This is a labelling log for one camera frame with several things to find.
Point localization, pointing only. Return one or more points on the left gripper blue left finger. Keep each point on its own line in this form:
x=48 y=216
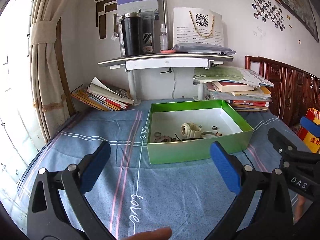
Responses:
x=79 y=179

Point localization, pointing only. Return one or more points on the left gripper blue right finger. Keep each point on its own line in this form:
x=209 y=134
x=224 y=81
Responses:
x=242 y=180

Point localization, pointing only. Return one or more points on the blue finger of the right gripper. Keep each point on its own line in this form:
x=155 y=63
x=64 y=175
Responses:
x=310 y=126
x=285 y=148

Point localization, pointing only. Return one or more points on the person's right hand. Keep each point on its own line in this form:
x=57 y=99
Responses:
x=299 y=208

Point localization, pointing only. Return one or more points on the person's left hand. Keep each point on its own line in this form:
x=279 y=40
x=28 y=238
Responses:
x=159 y=234

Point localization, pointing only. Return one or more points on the red yellow box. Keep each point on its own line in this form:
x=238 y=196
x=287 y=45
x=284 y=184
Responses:
x=310 y=140

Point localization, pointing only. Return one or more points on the dark red wooden headboard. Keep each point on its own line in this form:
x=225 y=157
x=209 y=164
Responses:
x=294 y=91

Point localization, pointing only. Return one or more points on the blue striped bed sheet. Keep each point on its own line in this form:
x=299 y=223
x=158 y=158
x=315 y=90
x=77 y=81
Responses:
x=131 y=195

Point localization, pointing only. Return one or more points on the right stack of books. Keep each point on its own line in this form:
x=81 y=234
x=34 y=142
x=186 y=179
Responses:
x=244 y=89

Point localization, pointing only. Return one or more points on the stack of books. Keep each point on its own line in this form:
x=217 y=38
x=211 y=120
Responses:
x=103 y=96
x=244 y=89

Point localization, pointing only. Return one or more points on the cream white wristwatch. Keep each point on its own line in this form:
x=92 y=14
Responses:
x=191 y=130

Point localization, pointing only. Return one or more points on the beige curtain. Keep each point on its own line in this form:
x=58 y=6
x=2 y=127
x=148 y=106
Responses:
x=51 y=96

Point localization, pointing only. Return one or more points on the green cardboard box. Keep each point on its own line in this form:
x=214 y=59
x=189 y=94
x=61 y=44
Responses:
x=219 y=121

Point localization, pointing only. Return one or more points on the left stack of books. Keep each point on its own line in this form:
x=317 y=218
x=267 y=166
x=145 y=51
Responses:
x=103 y=96

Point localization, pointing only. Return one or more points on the white bedside desk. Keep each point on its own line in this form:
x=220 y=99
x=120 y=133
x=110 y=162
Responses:
x=164 y=60

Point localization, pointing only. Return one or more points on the grey folded pouch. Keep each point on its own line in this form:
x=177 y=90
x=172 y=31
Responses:
x=202 y=48

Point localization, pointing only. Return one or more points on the white paper gift bag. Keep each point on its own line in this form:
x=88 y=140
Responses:
x=196 y=25

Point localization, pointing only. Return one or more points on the small clear spray bottle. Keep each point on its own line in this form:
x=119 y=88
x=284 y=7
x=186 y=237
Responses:
x=163 y=38

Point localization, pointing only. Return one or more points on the black thermos cup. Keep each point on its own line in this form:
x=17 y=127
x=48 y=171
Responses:
x=132 y=27

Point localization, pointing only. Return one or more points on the dark rectangular container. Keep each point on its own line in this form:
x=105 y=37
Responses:
x=150 y=42

